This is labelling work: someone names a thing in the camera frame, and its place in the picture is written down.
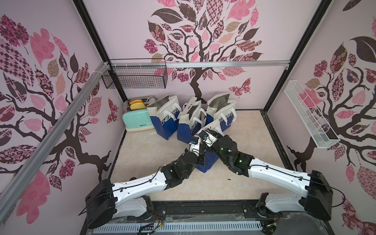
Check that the aluminium rail wall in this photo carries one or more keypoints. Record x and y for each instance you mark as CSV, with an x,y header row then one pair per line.
x,y
221,64
18,184

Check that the white wire wall basket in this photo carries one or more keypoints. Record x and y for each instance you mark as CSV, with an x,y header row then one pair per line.
x,y
306,103

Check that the white slotted cable duct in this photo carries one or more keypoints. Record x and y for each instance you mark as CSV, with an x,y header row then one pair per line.
x,y
177,227

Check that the blue beige takeout bag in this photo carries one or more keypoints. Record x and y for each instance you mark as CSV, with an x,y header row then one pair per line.
x,y
165,115
220,107
212,156
191,120

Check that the aluminium rail back wall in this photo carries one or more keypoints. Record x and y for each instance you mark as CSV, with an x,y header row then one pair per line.
x,y
221,64

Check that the yellow toast slice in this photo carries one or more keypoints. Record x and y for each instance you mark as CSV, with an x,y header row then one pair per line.
x,y
137,105

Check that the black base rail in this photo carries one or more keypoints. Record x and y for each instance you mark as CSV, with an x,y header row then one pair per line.
x,y
250,209

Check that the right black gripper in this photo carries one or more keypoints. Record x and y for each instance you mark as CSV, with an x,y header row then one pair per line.
x,y
211,137

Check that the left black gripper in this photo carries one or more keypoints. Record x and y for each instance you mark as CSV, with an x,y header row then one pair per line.
x,y
200,157

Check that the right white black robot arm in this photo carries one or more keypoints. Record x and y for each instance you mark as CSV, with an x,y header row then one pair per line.
x,y
309,192

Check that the aluminium rail left wall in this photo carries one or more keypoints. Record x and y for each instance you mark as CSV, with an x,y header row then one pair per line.
x,y
18,184

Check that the mint green toaster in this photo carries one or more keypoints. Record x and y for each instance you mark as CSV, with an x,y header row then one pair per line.
x,y
137,120

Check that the orange toast slice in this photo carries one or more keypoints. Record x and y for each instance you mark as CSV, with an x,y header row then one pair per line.
x,y
135,101

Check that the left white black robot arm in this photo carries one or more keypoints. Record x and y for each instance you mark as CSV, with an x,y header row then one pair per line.
x,y
138,185

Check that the black wire wall basket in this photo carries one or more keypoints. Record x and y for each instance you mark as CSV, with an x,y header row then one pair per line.
x,y
139,73

